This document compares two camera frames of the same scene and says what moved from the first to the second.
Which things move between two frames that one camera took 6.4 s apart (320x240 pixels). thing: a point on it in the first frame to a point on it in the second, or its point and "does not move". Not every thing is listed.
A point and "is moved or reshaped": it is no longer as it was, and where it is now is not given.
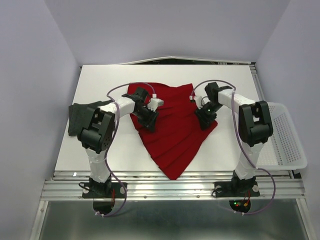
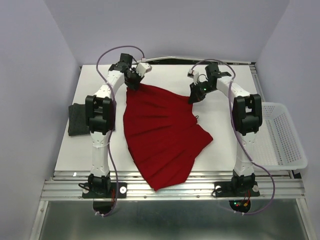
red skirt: x=178 y=135 is moved or reshaped
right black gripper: x=204 y=120 to x=195 y=95
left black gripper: x=149 y=122 to x=134 y=85
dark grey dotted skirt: x=80 y=114 does not move
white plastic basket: x=283 y=151 does not move
